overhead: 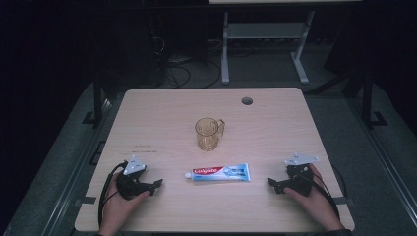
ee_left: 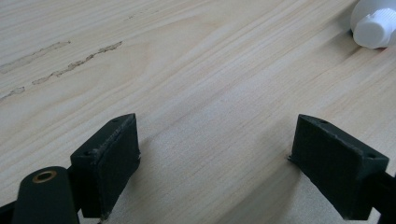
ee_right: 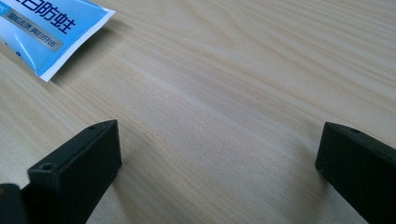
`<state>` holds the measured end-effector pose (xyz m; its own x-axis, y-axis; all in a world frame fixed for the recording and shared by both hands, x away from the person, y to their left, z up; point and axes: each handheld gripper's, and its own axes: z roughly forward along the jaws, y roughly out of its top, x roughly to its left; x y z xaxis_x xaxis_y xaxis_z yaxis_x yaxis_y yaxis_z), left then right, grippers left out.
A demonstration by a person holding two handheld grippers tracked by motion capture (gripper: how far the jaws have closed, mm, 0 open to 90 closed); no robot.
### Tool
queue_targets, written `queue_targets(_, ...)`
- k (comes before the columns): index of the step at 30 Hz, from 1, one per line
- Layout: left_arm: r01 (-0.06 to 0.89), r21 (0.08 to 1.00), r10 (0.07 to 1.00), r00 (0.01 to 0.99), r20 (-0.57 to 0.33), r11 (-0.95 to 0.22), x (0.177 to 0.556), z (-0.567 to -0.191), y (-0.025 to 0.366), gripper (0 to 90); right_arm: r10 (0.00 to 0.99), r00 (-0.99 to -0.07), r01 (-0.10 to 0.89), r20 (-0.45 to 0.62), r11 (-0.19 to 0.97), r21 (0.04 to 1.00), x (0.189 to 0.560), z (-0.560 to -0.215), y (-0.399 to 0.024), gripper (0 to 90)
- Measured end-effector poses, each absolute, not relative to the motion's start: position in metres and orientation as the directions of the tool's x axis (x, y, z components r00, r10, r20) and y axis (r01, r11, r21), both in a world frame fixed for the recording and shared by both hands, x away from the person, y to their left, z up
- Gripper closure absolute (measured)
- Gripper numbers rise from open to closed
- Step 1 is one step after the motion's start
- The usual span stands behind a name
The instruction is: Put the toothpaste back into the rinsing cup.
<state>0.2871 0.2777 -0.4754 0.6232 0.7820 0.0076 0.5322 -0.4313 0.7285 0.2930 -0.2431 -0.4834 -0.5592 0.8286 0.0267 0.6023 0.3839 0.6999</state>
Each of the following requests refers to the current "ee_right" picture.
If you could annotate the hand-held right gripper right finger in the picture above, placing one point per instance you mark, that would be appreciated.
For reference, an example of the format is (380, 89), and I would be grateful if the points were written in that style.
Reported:
(361, 168)

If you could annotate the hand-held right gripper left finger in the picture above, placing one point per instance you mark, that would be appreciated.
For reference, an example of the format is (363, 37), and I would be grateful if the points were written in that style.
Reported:
(77, 174)

